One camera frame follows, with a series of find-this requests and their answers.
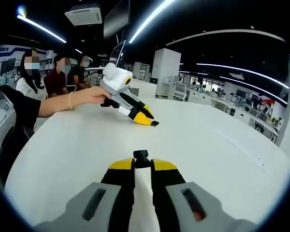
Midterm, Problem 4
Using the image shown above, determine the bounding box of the white grey chest device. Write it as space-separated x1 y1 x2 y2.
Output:
0 93 16 159

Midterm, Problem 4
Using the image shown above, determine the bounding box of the white ceiling air conditioner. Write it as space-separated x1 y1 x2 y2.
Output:
64 6 103 26

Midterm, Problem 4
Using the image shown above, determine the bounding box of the row of white office desks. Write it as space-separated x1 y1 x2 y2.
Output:
132 77 281 144

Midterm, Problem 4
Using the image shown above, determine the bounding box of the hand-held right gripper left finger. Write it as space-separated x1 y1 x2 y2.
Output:
33 157 137 232

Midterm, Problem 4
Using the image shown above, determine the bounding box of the blue white wall sign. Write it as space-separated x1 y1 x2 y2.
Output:
0 45 24 64

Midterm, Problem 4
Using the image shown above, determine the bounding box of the hanging black monitor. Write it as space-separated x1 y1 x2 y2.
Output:
103 0 131 38

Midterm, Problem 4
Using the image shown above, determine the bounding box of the black socket plastic buckle part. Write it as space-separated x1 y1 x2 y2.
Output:
133 149 151 169

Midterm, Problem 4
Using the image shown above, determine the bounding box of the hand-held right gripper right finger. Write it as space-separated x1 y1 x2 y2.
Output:
150 158 257 232

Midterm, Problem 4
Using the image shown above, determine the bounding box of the white kiosk machine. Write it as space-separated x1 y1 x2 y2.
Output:
174 81 189 100

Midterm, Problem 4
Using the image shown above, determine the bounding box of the person's left hand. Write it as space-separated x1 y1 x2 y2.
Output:
73 86 112 108

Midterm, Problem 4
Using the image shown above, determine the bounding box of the open laptop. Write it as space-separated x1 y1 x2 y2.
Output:
108 40 127 66

